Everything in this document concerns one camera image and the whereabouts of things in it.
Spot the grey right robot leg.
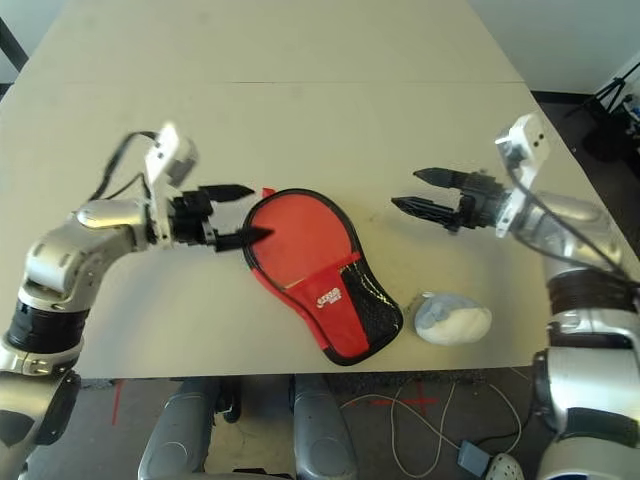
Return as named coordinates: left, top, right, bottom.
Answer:
left=292, top=374, right=360, bottom=480

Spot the red black paddle case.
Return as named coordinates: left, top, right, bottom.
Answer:
left=243, top=187, right=405, bottom=367

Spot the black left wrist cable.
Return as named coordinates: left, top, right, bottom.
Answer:
left=97, top=130, right=161, bottom=201

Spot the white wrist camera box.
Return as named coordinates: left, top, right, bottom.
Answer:
left=143, top=119, right=200, bottom=246
left=493, top=113, right=552, bottom=239

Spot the black frame side table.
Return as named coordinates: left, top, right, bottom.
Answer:
left=0, top=17, right=30, bottom=75

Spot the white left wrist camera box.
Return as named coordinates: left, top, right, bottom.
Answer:
left=143, top=119, right=200, bottom=246

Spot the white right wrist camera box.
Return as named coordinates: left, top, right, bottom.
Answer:
left=493, top=113, right=552, bottom=239

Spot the black tripod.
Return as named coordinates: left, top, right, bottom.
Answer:
left=564, top=59, right=640, bottom=120

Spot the grey left robot leg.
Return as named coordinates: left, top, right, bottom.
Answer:
left=137, top=377, right=221, bottom=480

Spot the white floor cable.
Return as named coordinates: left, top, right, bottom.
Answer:
left=388, top=378, right=525, bottom=479

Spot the grey robot leg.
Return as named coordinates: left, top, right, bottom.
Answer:
left=292, top=374, right=360, bottom=480
left=137, top=377, right=221, bottom=480

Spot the grey foot pedal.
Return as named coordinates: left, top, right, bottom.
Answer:
left=457, top=439, right=495, bottom=476

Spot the white clog shoe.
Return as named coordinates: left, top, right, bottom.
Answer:
left=487, top=452, right=525, bottom=480

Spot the red ping-pong paddle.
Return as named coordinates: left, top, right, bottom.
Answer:
left=249, top=192, right=347, bottom=290

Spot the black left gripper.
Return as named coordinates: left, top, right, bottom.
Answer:
left=172, top=183, right=275, bottom=252

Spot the red floor tape cross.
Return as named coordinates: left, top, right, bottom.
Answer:
left=343, top=383, right=437, bottom=417

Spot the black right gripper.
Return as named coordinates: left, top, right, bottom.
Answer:
left=391, top=167, right=509, bottom=234

